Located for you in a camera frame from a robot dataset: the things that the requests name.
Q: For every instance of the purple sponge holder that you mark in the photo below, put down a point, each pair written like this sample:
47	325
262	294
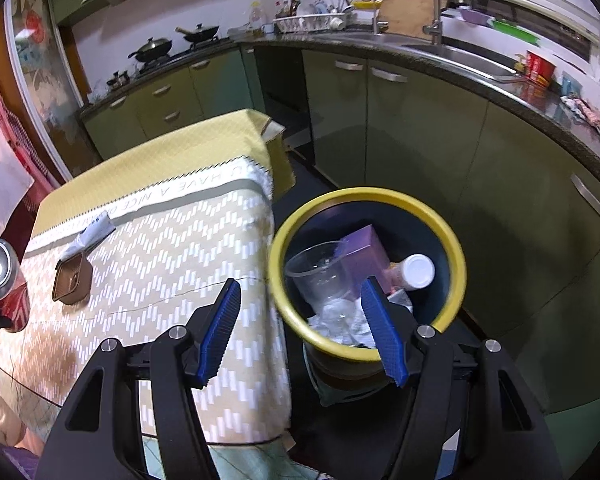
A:
472	15

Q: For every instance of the white dish rack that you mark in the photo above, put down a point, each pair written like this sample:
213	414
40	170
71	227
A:
310	22

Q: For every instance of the white mug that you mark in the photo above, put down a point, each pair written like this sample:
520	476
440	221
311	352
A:
267	27

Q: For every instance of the white paper towel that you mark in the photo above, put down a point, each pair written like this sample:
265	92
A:
337	327

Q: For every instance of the dark kitchen countertop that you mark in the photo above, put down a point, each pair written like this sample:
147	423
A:
530	105

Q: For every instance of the green kitchen cabinets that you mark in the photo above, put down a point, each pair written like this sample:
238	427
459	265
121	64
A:
420	130

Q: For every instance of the foil food tray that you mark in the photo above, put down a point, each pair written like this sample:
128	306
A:
70	280

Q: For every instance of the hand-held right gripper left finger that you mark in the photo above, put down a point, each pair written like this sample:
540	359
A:
222	330

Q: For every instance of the pink bottle with white cap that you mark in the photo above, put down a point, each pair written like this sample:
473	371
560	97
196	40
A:
417	270

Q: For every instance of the patterned dish cloth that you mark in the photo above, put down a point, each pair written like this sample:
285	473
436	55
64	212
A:
587	115

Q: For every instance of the purple cardboard box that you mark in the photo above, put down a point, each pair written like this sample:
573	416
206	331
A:
367	255

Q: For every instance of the gas stove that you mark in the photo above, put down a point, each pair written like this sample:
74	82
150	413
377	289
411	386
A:
190	52

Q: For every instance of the yellow bowl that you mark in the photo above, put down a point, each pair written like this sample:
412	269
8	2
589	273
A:
367	4

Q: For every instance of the black wok with lid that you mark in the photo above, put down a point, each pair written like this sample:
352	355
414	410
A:
152	49

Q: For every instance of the printed sliding door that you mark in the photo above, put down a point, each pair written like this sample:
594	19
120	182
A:
40	60

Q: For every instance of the steel kitchen faucet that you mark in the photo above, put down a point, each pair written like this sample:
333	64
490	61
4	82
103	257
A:
436	15

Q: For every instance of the clear plastic cup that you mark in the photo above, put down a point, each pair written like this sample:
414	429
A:
315	275

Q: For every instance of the steel kitchen sink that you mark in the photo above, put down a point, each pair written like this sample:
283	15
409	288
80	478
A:
460	57

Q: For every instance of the red plaid hanging apron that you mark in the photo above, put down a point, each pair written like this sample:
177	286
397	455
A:
10	125

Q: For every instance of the wooden cutting board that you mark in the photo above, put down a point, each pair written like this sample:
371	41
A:
412	15

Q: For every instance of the red paper cup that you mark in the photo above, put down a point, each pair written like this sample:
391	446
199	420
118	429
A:
537	67

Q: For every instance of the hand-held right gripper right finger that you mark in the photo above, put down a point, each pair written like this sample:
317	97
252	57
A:
385	335

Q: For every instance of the green plastic tray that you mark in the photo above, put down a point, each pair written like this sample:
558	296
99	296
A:
515	31

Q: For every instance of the yellow rimmed dark trash bin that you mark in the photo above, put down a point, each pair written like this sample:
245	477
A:
430	240

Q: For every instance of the condiment bottles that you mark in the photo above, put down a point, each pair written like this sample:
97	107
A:
290	7

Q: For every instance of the yellow patterned tablecloth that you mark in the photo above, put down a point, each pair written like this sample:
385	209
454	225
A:
155	240

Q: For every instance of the dented red soda can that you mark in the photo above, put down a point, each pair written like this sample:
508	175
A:
0	270

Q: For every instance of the silver wrapper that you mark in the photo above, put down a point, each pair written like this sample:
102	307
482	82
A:
97	227

